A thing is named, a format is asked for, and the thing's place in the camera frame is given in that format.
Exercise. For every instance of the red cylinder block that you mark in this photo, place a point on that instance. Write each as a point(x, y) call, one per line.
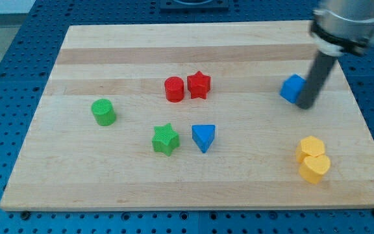
point(174, 89)

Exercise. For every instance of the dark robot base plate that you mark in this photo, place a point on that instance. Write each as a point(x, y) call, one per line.
point(171, 5)

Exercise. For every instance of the yellow hexagon block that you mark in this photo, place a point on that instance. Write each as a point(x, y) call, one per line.
point(309, 146)

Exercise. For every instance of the yellow heart block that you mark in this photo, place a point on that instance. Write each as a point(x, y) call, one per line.
point(312, 169)

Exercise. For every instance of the blue triangle block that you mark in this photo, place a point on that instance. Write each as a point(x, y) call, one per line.
point(203, 136)

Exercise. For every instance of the green star block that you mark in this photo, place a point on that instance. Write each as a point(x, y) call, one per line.
point(165, 139)

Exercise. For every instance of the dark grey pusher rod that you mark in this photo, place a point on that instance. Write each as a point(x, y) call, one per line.
point(318, 74)

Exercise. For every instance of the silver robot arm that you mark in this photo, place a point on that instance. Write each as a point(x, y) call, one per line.
point(343, 26)

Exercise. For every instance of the green cylinder block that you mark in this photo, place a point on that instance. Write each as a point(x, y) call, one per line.
point(103, 112)

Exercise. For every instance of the blue cube block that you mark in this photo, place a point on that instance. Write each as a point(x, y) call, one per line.
point(292, 87)

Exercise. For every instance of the light wooden board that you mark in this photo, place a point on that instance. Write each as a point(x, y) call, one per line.
point(70, 163)

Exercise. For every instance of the red star block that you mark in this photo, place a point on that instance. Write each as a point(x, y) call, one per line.
point(199, 85)

